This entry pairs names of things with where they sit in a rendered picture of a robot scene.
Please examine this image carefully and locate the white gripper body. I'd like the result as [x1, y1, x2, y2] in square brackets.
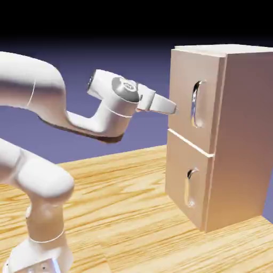
[149, 93, 178, 115]

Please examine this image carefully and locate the cabinet door with long handle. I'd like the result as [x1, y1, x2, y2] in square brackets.
[167, 49, 228, 155]

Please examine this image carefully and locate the light wooden cabinet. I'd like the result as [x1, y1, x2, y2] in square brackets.
[164, 44, 273, 234]

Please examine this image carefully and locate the cabinet door with short handle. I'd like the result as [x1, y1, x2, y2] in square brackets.
[164, 129, 215, 233]

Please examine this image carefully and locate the short shiny curved handle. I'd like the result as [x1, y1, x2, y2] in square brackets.
[184, 167, 200, 208]

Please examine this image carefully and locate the long shiny curved handle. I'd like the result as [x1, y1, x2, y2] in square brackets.
[190, 80, 207, 129]

